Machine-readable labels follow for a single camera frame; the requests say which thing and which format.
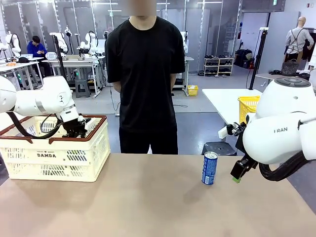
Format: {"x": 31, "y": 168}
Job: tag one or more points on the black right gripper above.
{"x": 240, "y": 145}

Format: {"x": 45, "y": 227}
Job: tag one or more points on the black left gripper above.
{"x": 74, "y": 128}

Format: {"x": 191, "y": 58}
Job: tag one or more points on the blue white-lettered drink can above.
{"x": 209, "y": 170}

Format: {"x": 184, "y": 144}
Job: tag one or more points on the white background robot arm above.
{"x": 185, "y": 42}
{"x": 14, "y": 43}
{"x": 90, "y": 44}

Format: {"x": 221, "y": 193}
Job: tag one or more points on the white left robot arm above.
{"x": 37, "y": 98}

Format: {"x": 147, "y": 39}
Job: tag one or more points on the person's left forearm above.
{"x": 173, "y": 82}

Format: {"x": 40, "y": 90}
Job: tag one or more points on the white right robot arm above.
{"x": 276, "y": 138}

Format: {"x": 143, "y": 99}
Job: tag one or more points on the person's right forearm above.
{"x": 116, "y": 87}

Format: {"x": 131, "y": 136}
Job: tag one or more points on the cream plastic shopping basket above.
{"x": 74, "y": 168}

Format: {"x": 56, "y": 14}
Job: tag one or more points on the large yellow shopping basket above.
{"x": 247, "y": 106}

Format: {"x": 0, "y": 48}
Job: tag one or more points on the white table with basket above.
{"x": 222, "y": 101}

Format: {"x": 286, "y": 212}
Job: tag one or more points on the small yellow basket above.
{"x": 193, "y": 90}

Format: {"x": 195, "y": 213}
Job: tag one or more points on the dark wicker basket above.
{"x": 290, "y": 68}

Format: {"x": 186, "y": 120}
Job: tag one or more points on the black stool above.
{"x": 218, "y": 148}

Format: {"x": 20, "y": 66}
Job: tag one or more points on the grey step stool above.
{"x": 82, "y": 89}

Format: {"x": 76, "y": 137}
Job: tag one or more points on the background workbench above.
{"x": 81, "y": 63}

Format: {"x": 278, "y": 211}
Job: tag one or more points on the black cap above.
{"x": 24, "y": 59}

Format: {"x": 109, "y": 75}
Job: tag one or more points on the person in blue hoodie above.
{"x": 37, "y": 50}

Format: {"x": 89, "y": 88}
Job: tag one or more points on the person in black t-shirt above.
{"x": 145, "y": 74}

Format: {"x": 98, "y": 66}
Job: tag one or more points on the grey-topped background table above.
{"x": 269, "y": 77}

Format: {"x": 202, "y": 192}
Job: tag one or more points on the thin black stand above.
{"x": 106, "y": 34}

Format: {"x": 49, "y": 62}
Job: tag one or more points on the white shoe rack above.
{"x": 218, "y": 66}

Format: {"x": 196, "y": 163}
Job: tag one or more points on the black bags pile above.
{"x": 243, "y": 58}

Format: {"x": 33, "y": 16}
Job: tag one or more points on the black stand with white head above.
{"x": 258, "y": 56}

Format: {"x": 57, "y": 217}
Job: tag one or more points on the mannequin with grey shirt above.
{"x": 296, "y": 39}

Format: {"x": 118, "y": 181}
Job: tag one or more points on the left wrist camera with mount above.
{"x": 87, "y": 120}

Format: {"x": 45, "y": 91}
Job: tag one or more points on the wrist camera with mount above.
{"x": 87, "y": 120}
{"x": 227, "y": 130}

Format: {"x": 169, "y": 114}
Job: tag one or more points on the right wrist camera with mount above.
{"x": 227, "y": 130}

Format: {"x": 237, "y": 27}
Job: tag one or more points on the black camera stand pole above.
{"x": 59, "y": 56}

